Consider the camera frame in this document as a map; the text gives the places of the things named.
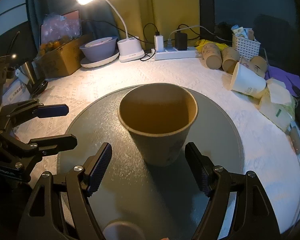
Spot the white desk lamp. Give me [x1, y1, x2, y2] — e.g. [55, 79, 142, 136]
[76, 0, 145, 62]

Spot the purple cloth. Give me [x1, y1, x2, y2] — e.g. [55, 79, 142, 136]
[265, 66, 300, 96]

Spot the metal cup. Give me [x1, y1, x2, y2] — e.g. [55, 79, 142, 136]
[15, 61, 48, 98]

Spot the black charger plug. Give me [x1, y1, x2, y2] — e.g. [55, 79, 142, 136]
[174, 32, 187, 51]

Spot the white table cloth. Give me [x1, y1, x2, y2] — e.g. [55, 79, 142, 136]
[14, 59, 300, 232]

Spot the round beige controller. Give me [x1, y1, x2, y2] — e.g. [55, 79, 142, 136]
[103, 221, 146, 240]

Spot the white paper cup lying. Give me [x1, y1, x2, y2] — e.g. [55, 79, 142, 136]
[230, 62, 267, 99]

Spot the white charger plug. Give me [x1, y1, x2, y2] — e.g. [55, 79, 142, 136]
[154, 35, 164, 53]

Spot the plastic bag of fruit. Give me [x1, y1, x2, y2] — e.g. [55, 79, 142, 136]
[39, 10, 82, 55]

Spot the white power strip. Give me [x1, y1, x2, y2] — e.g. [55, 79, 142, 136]
[153, 47, 201, 61]

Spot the white plate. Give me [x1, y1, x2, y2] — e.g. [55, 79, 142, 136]
[80, 49, 119, 68]

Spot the brown paper cup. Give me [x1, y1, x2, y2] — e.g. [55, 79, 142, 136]
[221, 47, 240, 74]
[118, 83, 199, 166]
[202, 43, 222, 69]
[239, 56, 268, 78]

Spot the white mesh basket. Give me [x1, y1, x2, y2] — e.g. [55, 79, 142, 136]
[232, 34, 261, 60]

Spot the cardboard box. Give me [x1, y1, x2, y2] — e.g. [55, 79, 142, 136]
[34, 33, 94, 79]

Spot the purple bowl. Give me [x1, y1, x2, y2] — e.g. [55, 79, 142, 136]
[80, 36, 117, 62]

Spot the round grey tray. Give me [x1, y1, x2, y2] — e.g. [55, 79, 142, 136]
[57, 88, 244, 239]

